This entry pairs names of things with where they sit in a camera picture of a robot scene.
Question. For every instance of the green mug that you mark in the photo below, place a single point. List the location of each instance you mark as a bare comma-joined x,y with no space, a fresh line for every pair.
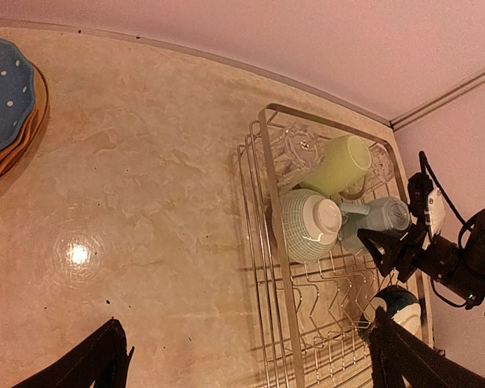
346,160

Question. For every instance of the green grid pattern bowl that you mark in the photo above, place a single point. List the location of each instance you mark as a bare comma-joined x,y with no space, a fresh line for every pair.
310,225

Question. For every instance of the clear glass tumbler right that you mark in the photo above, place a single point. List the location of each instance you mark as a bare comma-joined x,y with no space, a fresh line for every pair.
382,169

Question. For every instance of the blue dotted plate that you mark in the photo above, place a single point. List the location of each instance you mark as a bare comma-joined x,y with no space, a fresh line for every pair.
17,96

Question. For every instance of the light blue mug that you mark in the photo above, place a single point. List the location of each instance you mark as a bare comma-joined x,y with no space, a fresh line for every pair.
387,214

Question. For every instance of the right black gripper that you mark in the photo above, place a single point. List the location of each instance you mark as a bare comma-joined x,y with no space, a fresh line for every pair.
439,259

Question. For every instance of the right aluminium corner post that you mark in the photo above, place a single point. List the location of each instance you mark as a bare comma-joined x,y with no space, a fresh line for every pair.
446,97

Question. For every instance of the clear glass tumbler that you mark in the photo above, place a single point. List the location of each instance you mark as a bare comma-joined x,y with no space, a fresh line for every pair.
382,169
296,151

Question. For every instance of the metal wire dish rack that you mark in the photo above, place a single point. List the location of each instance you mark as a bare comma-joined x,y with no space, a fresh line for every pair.
308,314

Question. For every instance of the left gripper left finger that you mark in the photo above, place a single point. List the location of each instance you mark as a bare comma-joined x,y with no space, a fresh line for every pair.
100,360

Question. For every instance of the clear glass tumbler left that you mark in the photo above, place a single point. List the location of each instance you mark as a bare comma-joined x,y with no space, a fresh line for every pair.
296,151

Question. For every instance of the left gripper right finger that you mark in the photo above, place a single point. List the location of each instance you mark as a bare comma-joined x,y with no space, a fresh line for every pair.
400,359

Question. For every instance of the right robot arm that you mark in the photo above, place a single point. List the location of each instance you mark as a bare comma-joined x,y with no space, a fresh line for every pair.
459,269

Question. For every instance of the black rimmed white bowl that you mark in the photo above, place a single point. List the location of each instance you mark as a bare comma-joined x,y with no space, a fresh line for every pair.
401,306

